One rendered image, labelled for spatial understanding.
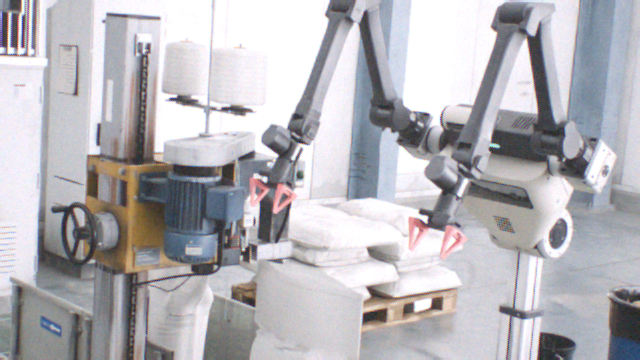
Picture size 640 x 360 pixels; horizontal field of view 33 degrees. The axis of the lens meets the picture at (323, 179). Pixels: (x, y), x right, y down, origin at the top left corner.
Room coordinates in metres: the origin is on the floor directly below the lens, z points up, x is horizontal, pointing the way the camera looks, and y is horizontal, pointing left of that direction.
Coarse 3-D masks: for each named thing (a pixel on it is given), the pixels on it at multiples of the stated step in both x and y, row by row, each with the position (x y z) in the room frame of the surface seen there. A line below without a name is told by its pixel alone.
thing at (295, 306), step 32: (288, 288) 3.11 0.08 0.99; (320, 288) 3.04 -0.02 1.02; (256, 320) 3.31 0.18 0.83; (288, 320) 3.10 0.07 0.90; (320, 320) 3.03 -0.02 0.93; (352, 320) 2.98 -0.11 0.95; (256, 352) 3.19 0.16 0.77; (288, 352) 3.08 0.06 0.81; (320, 352) 3.03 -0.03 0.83; (352, 352) 2.97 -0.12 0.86
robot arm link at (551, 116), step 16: (512, 16) 2.66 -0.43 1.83; (544, 16) 2.69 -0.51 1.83; (544, 32) 2.72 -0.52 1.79; (528, 48) 2.75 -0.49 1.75; (544, 48) 2.73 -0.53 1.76; (544, 64) 2.73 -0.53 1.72; (544, 80) 2.75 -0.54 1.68; (544, 96) 2.76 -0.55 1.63; (560, 96) 2.79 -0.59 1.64; (544, 112) 2.78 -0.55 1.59; (560, 112) 2.79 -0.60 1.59; (544, 128) 2.80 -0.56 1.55; (560, 128) 2.77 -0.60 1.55; (560, 144) 2.77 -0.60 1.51; (576, 144) 2.80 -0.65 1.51
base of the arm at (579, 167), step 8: (584, 136) 2.92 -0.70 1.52; (592, 136) 2.91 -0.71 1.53; (584, 144) 2.87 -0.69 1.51; (592, 144) 2.89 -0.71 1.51; (600, 144) 2.89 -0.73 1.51; (584, 152) 2.85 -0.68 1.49; (592, 152) 2.88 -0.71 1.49; (568, 160) 2.87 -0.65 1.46; (576, 160) 2.85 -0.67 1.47; (584, 160) 2.86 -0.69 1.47; (592, 160) 2.87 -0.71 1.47; (560, 168) 2.91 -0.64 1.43; (568, 168) 2.89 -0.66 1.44; (576, 168) 2.88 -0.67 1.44; (584, 168) 2.86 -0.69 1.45; (576, 176) 2.87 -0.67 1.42; (584, 176) 2.86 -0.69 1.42
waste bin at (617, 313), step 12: (612, 288) 4.91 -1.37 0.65; (624, 288) 4.95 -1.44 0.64; (636, 288) 4.99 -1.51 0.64; (612, 300) 4.72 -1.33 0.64; (624, 300) 4.95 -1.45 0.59; (636, 300) 4.99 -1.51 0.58; (612, 312) 4.76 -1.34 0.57; (624, 312) 4.66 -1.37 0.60; (636, 312) 4.61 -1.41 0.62; (612, 324) 4.75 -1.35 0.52; (624, 324) 4.66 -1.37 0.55; (636, 324) 4.61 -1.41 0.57; (612, 336) 4.76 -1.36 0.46; (624, 336) 4.66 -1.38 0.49; (636, 336) 4.61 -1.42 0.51; (612, 348) 4.75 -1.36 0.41; (624, 348) 4.66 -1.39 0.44; (636, 348) 4.62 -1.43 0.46
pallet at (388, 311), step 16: (240, 288) 6.38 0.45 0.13; (256, 288) 6.39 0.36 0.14; (448, 288) 6.73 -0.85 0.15; (368, 304) 6.20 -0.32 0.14; (384, 304) 6.23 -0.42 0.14; (400, 304) 6.33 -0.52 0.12; (432, 304) 6.69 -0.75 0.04; (448, 304) 6.67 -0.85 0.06; (384, 320) 6.26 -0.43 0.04; (400, 320) 6.34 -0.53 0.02
